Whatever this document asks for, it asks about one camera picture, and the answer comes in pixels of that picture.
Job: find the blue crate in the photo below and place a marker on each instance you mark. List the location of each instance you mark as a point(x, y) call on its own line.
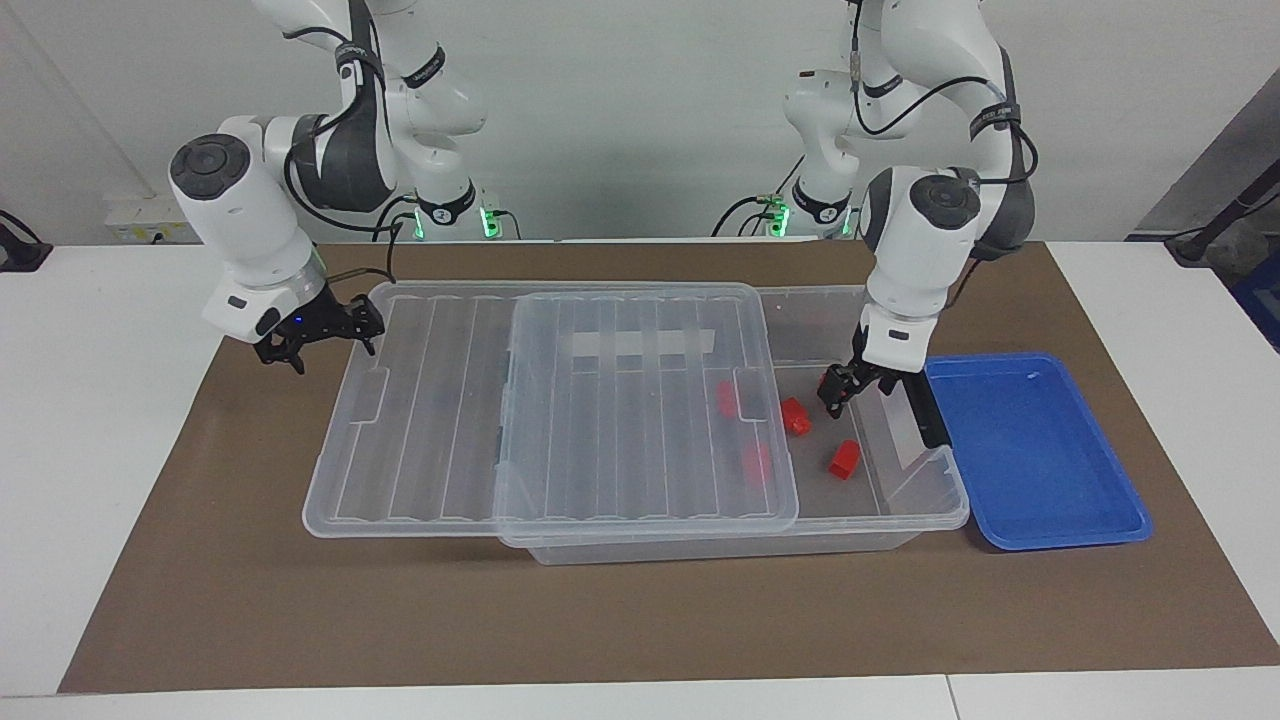
point(1265, 300)

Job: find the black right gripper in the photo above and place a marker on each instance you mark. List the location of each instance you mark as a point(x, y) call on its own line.
point(315, 325)

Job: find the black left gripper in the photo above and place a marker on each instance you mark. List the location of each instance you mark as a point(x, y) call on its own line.
point(850, 380)

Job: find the black stand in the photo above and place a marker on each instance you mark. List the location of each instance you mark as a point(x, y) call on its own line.
point(1225, 215)

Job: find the black clamp object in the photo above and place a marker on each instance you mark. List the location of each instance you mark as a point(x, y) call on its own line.
point(20, 255)

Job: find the white wall socket box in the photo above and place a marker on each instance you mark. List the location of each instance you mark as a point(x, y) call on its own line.
point(150, 222)

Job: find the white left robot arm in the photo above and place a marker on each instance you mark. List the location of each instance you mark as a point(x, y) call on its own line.
point(920, 250)

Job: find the red block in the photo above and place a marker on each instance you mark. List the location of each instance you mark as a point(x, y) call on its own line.
point(796, 416)
point(845, 460)
point(757, 463)
point(727, 398)

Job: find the clear ribbed box lid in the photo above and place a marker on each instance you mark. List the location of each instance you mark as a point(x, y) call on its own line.
point(440, 420)

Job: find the clear plastic storage box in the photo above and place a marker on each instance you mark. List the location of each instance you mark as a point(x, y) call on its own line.
point(930, 500)

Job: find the brown table mat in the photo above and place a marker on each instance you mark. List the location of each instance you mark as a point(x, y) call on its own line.
point(250, 600)

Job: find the white tape strip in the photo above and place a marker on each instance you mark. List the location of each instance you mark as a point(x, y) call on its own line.
point(640, 344)

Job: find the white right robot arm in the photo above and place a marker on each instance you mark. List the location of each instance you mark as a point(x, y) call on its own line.
point(250, 220)

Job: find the blue plastic tray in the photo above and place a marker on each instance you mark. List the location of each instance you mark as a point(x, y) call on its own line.
point(1040, 460)

